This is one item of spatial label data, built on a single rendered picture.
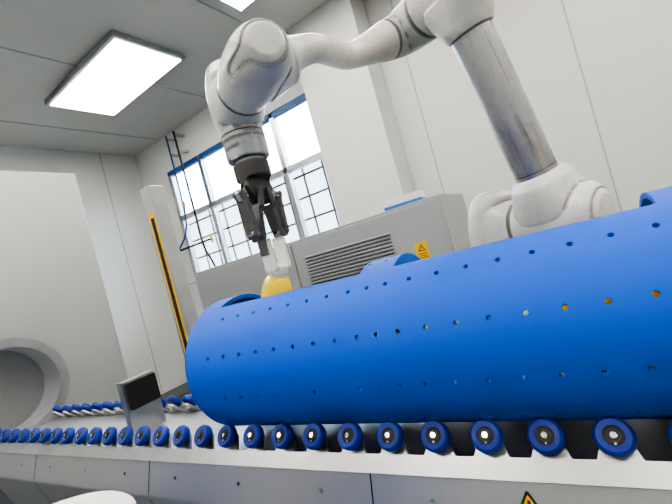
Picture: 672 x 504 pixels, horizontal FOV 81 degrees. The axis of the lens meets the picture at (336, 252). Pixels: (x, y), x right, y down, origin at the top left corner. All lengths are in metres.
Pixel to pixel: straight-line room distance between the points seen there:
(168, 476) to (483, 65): 1.18
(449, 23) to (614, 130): 2.47
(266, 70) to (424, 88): 3.06
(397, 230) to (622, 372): 1.88
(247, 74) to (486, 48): 0.58
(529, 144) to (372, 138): 2.51
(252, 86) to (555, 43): 3.01
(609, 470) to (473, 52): 0.85
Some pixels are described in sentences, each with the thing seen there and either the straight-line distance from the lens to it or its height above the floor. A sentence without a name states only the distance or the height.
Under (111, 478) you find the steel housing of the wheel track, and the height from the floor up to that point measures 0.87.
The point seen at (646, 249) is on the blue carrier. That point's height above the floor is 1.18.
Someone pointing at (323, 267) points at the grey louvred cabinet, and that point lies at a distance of 2.60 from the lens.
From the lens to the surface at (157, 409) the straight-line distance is 1.35.
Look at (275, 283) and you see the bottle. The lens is 0.82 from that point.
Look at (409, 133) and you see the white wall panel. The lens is 3.69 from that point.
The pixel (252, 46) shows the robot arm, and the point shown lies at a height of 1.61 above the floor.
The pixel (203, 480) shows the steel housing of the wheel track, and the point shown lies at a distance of 1.00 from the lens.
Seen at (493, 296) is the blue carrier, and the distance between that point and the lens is 0.54.
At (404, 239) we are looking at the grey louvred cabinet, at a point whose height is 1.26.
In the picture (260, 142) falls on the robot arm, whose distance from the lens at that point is 0.85.
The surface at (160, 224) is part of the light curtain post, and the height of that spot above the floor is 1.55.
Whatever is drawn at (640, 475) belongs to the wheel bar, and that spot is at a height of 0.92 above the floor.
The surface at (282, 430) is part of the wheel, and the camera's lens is 0.82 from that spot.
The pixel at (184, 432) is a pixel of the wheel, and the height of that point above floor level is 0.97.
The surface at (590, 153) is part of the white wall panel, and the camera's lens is 3.41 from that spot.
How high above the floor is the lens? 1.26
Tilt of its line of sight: 1 degrees up
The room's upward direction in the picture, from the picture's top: 15 degrees counter-clockwise
